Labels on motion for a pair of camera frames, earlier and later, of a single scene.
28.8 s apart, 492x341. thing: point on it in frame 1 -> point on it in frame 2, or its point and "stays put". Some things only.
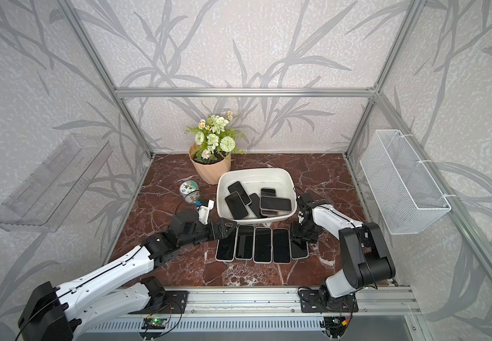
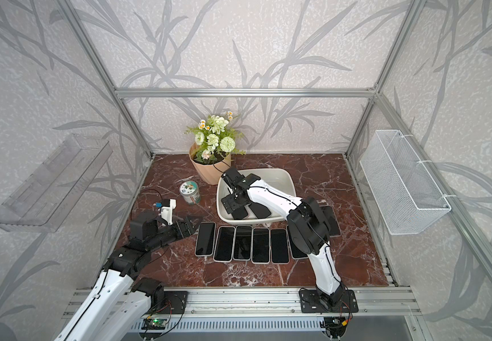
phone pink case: (281, 246) stays put
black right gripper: (293, 231) -> (231, 204)
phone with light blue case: (244, 242) stays put
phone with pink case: (226, 247) stays put
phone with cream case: (262, 245) stays put
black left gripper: (220, 232) -> (185, 231)
